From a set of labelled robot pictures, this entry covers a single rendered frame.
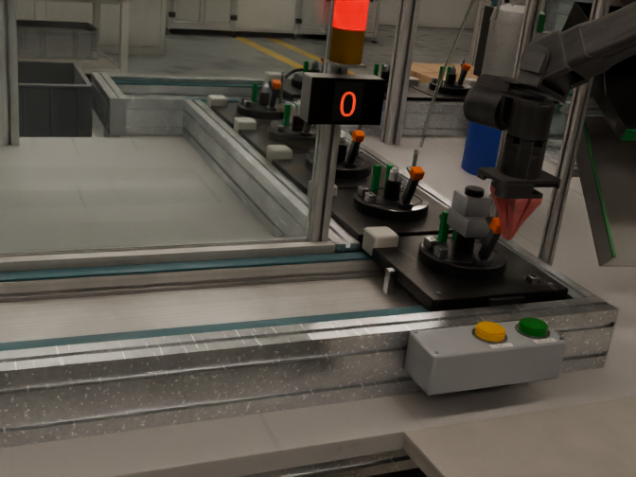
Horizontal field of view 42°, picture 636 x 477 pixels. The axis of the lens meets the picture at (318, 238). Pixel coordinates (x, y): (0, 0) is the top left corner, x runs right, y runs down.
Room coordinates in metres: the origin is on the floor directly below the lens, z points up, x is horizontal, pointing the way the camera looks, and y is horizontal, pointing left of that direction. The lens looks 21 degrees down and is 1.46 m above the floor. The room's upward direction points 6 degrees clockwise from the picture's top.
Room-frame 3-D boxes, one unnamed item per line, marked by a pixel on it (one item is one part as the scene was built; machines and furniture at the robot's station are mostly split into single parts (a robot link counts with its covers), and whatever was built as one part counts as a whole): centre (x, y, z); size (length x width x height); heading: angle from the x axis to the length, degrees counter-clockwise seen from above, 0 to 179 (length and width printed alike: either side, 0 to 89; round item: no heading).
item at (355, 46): (1.27, -0.01, 1.28); 0.05 x 0.05 x 0.05
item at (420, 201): (1.47, -0.13, 1.01); 0.24 x 0.24 x 0.13; 25
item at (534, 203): (1.14, -0.26, 1.10); 0.07 x 0.07 x 0.09; 24
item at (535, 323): (1.04, -0.31, 0.96); 0.04 x 0.04 x 0.02
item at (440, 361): (1.01, -0.24, 0.93); 0.21 x 0.07 x 0.06; 114
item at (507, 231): (1.15, -0.28, 1.10); 0.07 x 0.07 x 0.09; 24
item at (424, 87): (2.78, -0.38, 1.01); 0.24 x 0.24 x 0.13; 24
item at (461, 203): (1.25, -0.23, 1.06); 0.08 x 0.04 x 0.07; 21
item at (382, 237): (1.29, -0.10, 0.97); 0.05 x 0.05 x 0.04; 24
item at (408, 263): (1.24, -0.23, 0.96); 0.24 x 0.24 x 0.02; 24
